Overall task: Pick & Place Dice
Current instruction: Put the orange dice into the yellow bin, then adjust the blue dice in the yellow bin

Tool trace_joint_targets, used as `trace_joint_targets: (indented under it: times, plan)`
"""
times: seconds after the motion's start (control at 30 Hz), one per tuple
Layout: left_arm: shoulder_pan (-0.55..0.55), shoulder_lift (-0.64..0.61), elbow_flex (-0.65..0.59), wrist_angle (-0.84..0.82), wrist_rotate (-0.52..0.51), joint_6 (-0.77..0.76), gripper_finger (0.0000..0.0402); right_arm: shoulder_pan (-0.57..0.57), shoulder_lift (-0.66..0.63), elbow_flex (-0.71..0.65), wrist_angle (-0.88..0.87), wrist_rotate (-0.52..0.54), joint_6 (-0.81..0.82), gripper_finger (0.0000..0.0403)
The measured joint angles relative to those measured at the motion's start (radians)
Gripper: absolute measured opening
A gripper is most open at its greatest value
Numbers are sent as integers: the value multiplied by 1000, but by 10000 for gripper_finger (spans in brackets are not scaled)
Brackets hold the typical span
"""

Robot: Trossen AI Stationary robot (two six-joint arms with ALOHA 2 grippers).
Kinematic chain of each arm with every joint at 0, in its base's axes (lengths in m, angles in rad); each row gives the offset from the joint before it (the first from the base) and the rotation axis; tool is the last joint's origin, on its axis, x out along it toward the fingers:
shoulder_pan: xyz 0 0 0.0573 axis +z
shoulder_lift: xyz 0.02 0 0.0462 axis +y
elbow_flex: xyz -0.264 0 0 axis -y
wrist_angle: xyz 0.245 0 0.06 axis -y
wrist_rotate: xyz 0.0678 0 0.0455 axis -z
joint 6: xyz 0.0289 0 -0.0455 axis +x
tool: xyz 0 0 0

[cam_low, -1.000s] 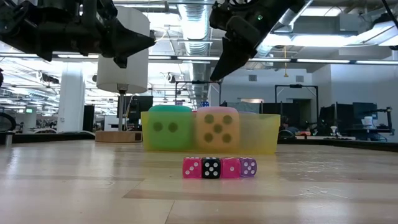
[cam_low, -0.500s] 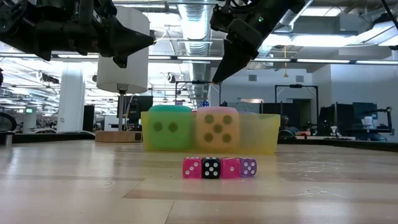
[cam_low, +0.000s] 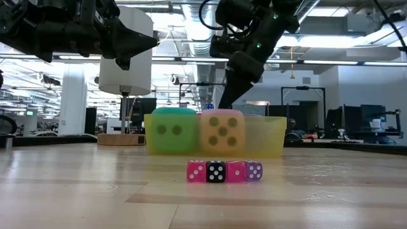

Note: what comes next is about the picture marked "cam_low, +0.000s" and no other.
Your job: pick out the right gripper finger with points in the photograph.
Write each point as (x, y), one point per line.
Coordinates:
(238, 82)

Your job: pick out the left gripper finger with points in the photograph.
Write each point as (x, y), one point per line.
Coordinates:
(124, 63)
(127, 41)

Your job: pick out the small blue translucent die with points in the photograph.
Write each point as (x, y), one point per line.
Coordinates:
(209, 107)

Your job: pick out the pink foam die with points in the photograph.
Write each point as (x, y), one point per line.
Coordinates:
(222, 117)

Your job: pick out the small purple translucent die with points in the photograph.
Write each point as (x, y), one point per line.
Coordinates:
(183, 105)
(254, 176)

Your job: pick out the yellow translucent plastic tray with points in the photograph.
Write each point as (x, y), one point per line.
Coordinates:
(264, 136)

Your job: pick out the teal foam die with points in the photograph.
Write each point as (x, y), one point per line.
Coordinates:
(173, 111)

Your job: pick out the small black die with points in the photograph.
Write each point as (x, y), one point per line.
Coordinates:
(211, 178)

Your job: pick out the white shade table lamp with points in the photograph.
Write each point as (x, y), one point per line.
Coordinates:
(140, 76)

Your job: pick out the black computer monitor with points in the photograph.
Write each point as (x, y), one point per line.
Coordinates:
(147, 109)
(372, 111)
(349, 121)

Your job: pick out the white pillar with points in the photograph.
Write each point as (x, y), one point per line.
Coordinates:
(73, 101)

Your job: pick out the person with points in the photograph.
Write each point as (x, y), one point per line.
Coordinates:
(291, 125)

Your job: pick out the long ceiling light strip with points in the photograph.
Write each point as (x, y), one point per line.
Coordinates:
(330, 62)

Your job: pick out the white cup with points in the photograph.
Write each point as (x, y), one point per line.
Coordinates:
(376, 124)

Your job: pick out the black metal rack frame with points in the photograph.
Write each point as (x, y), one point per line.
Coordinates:
(302, 88)

